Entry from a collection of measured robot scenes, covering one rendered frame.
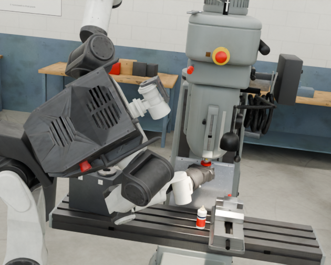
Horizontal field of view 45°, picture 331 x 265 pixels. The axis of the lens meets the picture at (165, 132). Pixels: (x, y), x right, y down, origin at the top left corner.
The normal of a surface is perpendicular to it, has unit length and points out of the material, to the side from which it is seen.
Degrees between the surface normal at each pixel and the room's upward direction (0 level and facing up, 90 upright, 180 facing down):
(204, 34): 90
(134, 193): 105
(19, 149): 90
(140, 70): 90
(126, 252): 0
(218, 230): 0
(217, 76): 90
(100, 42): 62
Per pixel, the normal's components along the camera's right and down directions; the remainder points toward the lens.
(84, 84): -0.07, -0.11
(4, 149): 0.17, 0.33
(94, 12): 0.15, -0.29
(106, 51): 0.60, -0.19
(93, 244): 0.09, -0.94
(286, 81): -0.13, 0.31
